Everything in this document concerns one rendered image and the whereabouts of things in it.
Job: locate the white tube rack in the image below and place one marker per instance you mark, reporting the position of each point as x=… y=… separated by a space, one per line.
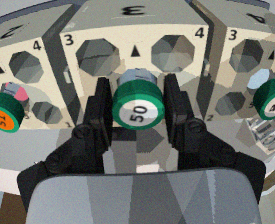
x=257 y=132

